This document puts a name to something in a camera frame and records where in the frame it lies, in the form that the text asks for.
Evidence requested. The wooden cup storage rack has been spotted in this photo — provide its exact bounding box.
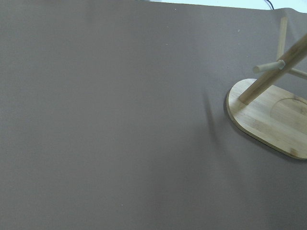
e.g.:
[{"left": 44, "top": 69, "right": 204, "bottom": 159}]
[{"left": 226, "top": 17, "right": 307, "bottom": 160}]

